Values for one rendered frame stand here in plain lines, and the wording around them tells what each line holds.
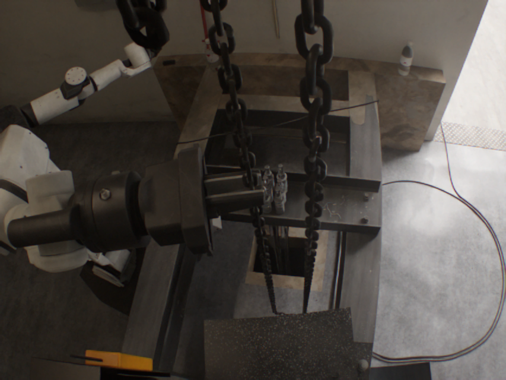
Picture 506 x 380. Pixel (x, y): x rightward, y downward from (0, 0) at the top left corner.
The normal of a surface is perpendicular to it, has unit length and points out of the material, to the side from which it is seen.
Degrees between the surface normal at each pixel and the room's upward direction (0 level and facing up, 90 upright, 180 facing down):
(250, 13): 90
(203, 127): 0
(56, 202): 34
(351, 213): 0
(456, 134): 0
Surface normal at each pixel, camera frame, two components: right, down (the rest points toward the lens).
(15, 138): 0.33, -0.72
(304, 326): -0.15, -0.47
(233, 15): -0.18, 0.88
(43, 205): -0.04, 0.09
